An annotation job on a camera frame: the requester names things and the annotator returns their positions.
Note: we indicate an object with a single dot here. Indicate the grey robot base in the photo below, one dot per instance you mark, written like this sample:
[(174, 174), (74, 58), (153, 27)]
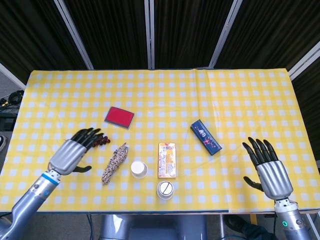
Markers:
[(152, 227)]

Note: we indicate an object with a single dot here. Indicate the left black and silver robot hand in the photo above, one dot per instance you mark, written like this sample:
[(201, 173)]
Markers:
[(67, 156)]

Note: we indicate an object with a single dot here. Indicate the yellow checkered tablecloth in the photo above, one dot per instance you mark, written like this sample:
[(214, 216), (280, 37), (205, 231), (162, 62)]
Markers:
[(225, 100)]

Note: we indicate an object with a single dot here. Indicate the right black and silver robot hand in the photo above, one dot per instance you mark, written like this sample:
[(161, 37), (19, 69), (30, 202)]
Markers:
[(273, 178)]

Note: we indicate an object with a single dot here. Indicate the black and white shoe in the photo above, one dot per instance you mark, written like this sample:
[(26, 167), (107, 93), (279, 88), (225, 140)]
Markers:
[(2, 143)]

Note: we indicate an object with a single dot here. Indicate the red pad with grey rim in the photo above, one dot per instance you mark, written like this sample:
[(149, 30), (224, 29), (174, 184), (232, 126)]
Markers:
[(119, 117)]

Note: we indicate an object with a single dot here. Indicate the plain white paper cup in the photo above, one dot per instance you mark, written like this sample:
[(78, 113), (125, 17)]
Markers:
[(138, 168)]

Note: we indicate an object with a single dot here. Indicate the dark blue flower-print box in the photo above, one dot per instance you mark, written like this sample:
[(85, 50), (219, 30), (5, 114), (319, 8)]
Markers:
[(206, 137)]

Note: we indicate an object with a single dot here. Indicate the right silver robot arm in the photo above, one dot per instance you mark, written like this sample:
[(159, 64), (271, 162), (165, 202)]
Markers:
[(291, 220)]

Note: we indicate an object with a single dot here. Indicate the yellow printed snack box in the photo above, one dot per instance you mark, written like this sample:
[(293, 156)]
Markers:
[(167, 160)]

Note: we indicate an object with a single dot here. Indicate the white partition frame post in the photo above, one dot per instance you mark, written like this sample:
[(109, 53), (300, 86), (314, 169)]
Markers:
[(75, 35), (11, 75), (303, 63), (225, 35), (149, 35)]

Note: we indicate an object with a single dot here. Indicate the dark red grape bunch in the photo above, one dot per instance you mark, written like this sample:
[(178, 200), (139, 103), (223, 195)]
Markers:
[(103, 140)]

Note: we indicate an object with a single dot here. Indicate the black box on floor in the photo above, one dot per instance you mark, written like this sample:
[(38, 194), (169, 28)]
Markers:
[(7, 121)]

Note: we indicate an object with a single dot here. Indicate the white cup with line mark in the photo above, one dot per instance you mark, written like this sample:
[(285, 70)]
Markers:
[(165, 189)]

